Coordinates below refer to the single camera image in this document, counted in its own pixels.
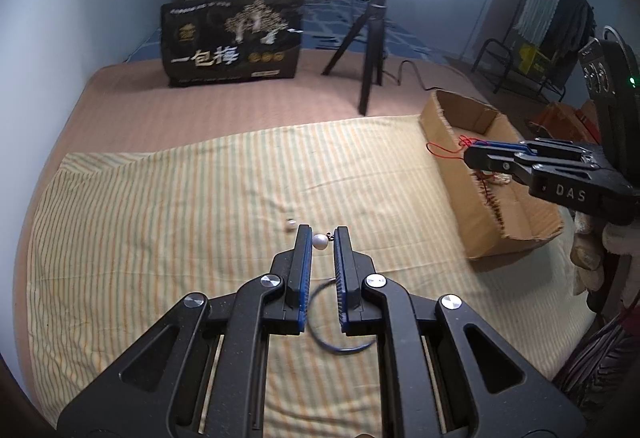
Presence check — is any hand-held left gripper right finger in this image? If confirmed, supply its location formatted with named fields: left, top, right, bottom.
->
left=333, top=225, right=586, bottom=438

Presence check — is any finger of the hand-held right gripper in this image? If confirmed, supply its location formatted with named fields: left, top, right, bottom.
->
left=472, top=139, right=608, bottom=165
left=463, top=149, right=636, bottom=224

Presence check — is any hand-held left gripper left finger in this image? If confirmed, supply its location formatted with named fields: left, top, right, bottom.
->
left=56, top=224, right=315, bottom=438

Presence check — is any cardboard box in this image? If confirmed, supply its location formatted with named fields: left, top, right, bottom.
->
left=419, top=89, right=566, bottom=261

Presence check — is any red cord pendant necklace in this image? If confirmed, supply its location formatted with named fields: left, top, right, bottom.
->
left=426, top=134, right=506, bottom=200

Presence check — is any person's right hand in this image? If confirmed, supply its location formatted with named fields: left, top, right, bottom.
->
left=571, top=212, right=640, bottom=291

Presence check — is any orange brown carton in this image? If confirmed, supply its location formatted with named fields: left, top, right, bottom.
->
left=530, top=102, right=601, bottom=140

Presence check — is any dark metal bangle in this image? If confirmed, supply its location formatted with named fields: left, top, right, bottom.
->
left=305, top=281, right=383, bottom=354

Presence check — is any yellow box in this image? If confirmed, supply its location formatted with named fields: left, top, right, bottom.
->
left=517, top=43, right=548, bottom=74

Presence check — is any dark hanging garment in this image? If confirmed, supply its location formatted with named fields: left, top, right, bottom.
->
left=542, top=0, right=598, bottom=64

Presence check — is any white knitted garment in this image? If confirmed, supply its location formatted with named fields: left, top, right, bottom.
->
left=515, top=0, right=568, bottom=39

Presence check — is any yellow striped cloth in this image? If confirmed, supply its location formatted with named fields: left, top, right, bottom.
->
left=25, top=114, right=596, bottom=438

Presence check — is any dark striped garment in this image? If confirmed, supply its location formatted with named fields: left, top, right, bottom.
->
left=557, top=308, right=640, bottom=411

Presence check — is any blue patterned bedsheet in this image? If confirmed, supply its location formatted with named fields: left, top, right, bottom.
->
left=125, top=1, right=451, bottom=65

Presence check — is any black tripod stand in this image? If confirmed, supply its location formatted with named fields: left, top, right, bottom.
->
left=321, top=0, right=391, bottom=115

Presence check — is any black snack bag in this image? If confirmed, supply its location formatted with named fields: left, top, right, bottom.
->
left=161, top=0, right=303, bottom=88

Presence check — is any black metal frame rack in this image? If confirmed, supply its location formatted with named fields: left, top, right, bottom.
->
left=472, top=38, right=568, bottom=102

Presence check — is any black power cable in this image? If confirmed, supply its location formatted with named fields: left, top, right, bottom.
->
left=382, top=61, right=437, bottom=92

